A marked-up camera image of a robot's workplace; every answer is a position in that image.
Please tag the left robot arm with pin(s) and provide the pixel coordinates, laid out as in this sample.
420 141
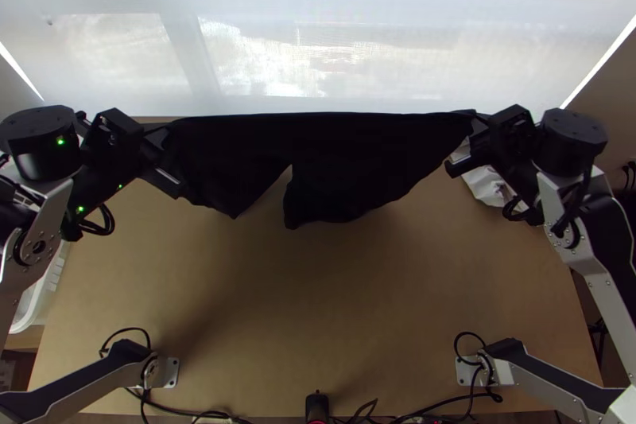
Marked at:
39 135

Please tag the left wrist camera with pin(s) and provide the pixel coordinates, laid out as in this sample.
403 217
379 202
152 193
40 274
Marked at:
119 133

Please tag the white garment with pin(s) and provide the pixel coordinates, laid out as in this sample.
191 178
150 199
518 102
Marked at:
484 188

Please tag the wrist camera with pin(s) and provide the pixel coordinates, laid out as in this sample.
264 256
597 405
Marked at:
512 123
119 133

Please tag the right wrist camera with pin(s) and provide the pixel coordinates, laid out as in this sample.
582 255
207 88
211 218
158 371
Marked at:
512 123

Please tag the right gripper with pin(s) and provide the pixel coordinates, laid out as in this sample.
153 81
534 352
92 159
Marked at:
479 153

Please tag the white sheer curtain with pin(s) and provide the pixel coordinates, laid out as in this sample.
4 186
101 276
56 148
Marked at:
318 21

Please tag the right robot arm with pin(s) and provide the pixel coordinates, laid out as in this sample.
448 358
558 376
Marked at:
571 140

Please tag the dark t-shirt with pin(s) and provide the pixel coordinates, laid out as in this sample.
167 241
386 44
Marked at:
318 160

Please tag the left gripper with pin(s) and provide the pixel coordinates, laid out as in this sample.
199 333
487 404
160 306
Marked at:
155 161

